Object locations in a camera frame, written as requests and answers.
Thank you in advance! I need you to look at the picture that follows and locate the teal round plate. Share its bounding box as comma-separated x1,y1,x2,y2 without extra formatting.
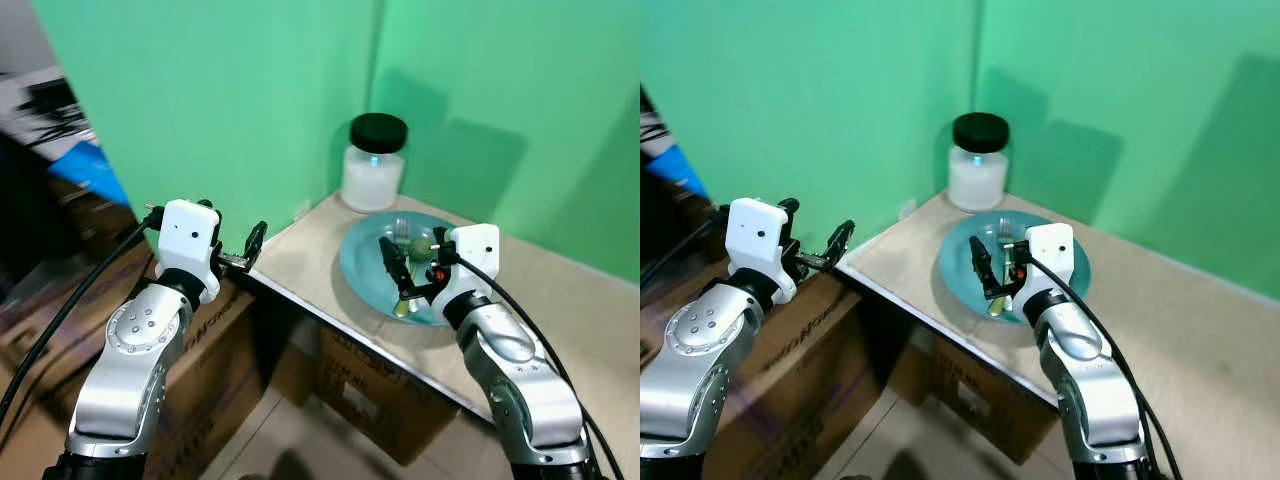
339,211,483,327
937,209,1092,324

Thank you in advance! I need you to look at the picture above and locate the glass jar with black lid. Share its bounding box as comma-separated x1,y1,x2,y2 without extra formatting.
947,112,1012,213
341,113,409,214

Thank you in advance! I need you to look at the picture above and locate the large brown cardboard box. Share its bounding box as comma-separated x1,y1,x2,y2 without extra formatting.
640,262,886,480
0,240,266,480

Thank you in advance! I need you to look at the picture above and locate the small brown cardboard box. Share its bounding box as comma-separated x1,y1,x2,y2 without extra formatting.
315,325,463,468
918,335,1063,468

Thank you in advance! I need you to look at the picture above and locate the blue sheet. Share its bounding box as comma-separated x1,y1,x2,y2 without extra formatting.
644,145,707,201
47,140,132,209

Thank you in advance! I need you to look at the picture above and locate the black equipment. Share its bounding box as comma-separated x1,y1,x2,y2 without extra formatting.
640,88,669,146
15,78,93,129

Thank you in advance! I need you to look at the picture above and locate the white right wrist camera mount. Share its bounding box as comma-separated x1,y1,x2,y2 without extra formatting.
1012,222,1076,299
430,223,501,311

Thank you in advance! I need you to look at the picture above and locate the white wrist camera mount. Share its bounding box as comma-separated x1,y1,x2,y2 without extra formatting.
153,199,223,304
1012,222,1076,299
430,223,501,311
724,197,799,304

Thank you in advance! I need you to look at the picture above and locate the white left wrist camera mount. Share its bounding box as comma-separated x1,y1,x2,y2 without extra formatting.
153,199,223,304
724,197,799,304

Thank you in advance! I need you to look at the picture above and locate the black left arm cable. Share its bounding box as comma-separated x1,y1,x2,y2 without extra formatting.
0,205,166,426
640,205,734,291

